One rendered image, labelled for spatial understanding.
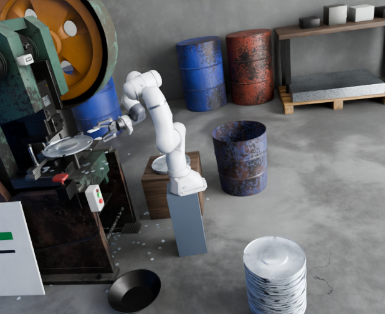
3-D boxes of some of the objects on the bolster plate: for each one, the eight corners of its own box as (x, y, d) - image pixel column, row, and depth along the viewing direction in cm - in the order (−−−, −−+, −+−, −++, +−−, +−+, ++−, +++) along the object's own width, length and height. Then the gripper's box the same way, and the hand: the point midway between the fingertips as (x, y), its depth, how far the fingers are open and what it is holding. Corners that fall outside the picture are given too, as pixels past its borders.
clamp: (50, 165, 200) (45, 149, 196) (35, 180, 185) (28, 164, 181) (41, 166, 201) (35, 150, 197) (25, 180, 186) (19, 164, 182)
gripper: (121, 136, 232) (91, 149, 218) (114, 109, 223) (82, 121, 209) (127, 137, 227) (97, 152, 213) (120, 111, 218) (88, 123, 204)
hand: (94, 135), depth 213 cm, fingers open, 6 cm apart
